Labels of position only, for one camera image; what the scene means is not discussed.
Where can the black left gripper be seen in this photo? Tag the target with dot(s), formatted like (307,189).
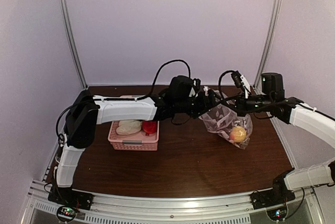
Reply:
(204,104)

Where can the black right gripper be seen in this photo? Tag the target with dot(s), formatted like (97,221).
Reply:
(240,107)

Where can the clear zip top bag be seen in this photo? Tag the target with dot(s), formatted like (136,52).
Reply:
(220,120)

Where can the red toy fruit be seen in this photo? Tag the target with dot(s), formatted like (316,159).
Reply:
(149,127)

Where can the yellow toy fruit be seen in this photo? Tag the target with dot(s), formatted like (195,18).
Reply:
(238,134)

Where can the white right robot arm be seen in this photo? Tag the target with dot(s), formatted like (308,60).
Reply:
(296,113)

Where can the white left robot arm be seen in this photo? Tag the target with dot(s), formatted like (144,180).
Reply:
(81,120)

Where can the white toy bun upper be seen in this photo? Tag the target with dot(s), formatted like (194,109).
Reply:
(130,123)

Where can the white toy bun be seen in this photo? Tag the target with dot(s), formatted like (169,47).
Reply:
(130,123)
(125,130)

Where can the pink plastic basket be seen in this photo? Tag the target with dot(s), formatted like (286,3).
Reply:
(133,141)

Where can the white toy bun lower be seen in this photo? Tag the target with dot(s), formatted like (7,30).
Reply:
(125,130)

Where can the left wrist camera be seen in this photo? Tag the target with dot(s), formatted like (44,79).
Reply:
(195,87)

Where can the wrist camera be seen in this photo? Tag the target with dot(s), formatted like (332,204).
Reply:
(195,87)
(241,82)

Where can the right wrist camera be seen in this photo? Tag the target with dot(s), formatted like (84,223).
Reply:
(241,82)

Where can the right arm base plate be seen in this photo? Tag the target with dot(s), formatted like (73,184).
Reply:
(265,199)

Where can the front aluminium rail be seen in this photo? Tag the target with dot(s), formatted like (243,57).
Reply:
(234,208)

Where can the left aluminium frame post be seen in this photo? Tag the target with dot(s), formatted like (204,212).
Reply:
(72,44)

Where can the aluminium frame post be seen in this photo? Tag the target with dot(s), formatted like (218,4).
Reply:
(72,44)
(275,13)

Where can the right aluminium frame post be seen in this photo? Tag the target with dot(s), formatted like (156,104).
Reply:
(275,13)

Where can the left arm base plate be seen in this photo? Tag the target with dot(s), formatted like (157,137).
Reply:
(68,197)

